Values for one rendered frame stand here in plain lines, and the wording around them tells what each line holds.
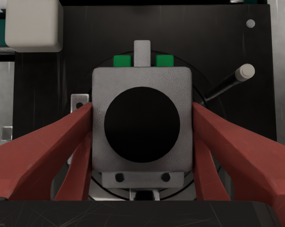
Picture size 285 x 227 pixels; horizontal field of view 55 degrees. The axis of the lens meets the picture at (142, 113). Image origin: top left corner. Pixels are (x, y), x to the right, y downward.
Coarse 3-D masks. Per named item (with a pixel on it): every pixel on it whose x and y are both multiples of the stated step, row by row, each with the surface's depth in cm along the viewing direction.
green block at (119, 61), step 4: (116, 56) 18; (120, 56) 18; (124, 56) 18; (128, 56) 18; (116, 60) 18; (120, 60) 18; (124, 60) 18; (128, 60) 18; (116, 64) 18; (120, 64) 18; (124, 64) 18; (128, 64) 18; (132, 64) 20
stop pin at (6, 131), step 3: (3, 126) 25; (6, 126) 25; (9, 126) 25; (3, 129) 25; (6, 129) 25; (9, 129) 25; (3, 132) 25; (6, 132) 25; (9, 132) 25; (3, 135) 25; (6, 135) 25; (9, 135) 25; (3, 138) 25; (6, 138) 25; (9, 138) 25
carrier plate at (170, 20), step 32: (64, 32) 25; (96, 32) 25; (128, 32) 25; (160, 32) 25; (192, 32) 25; (224, 32) 25; (256, 32) 25; (32, 64) 25; (64, 64) 25; (96, 64) 25; (192, 64) 25; (224, 64) 25; (256, 64) 25; (32, 96) 25; (64, 96) 25; (224, 96) 25; (256, 96) 25; (32, 128) 25; (256, 128) 25
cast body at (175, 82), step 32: (96, 96) 12; (128, 96) 11; (160, 96) 11; (96, 128) 12; (128, 128) 11; (160, 128) 11; (192, 128) 12; (96, 160) 11; (128, 160) 11; (160, 160) 11; (192, 160) 12
